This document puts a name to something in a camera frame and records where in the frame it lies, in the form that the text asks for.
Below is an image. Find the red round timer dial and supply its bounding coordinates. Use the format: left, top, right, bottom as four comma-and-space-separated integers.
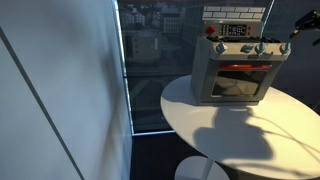
205, 25, 216, 35

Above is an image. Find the grey toy stove oven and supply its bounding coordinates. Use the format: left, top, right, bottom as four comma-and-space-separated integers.
191, 6, 290, 105

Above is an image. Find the round white table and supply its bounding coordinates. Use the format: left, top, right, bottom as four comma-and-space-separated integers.
161, 76, 320, 180

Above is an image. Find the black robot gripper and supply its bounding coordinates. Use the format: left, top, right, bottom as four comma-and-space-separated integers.
290, 10, 320, 38

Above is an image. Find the red oven door handle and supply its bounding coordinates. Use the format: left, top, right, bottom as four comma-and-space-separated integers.
220, 64, 272, 70

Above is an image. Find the white table pedestal base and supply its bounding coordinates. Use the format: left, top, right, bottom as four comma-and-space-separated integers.
174, 156, 230, 180

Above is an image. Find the blue stove knob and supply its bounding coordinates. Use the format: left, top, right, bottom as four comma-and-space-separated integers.
255, 42, 265, 55
241, 44, 254, 53
280, 43, 291, 54
216, 42, 226, 54

